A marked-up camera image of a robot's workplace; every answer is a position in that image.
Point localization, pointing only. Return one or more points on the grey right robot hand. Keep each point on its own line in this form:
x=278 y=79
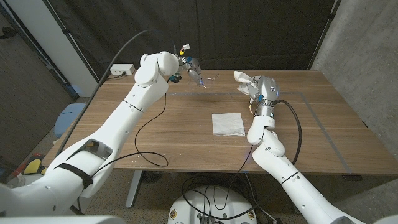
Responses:
x=265 y=90

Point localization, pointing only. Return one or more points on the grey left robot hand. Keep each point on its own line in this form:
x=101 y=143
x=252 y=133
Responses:
x=191 y=68

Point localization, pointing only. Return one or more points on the clear plastic glasses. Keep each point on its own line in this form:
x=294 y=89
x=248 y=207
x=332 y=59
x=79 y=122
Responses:
x=213 y=77

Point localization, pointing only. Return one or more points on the white tissue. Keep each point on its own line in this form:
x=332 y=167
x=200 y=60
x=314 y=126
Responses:
x=242 y=81
x=228 y=124

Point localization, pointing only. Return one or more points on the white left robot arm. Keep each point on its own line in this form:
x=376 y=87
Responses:
x=109 y=133

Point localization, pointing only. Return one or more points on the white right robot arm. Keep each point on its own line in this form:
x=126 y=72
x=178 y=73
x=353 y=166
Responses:
x=298 y=193

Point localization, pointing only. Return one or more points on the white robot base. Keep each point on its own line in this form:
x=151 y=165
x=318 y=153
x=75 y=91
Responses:
x=224 y=194

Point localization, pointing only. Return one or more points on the flat white tissue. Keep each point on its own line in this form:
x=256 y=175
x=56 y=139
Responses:
x=228 y=124

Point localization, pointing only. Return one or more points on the dark grey fabric mat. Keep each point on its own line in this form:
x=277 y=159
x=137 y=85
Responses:
x=248 y=31

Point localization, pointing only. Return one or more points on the white power strip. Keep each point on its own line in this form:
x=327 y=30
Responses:
x=122 y=69

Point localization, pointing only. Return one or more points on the grey tape line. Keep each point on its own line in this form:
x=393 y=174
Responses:
x=326 y=133

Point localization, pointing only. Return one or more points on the black backdrop stand pole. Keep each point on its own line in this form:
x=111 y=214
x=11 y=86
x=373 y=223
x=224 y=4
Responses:
x=66 y=32
x=332 y=14

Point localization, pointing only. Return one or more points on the black round floor fan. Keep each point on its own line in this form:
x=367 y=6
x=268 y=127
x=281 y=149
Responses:
x=150 y=176

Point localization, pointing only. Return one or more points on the white table leg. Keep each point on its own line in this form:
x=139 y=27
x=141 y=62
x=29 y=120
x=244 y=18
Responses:
x=133 y=189

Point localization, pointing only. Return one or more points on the yellow black floor pad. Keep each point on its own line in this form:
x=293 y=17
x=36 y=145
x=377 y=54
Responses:
x=32 y=167

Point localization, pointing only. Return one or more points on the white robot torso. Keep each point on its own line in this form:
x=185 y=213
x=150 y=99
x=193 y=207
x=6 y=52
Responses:
x=62 y=221

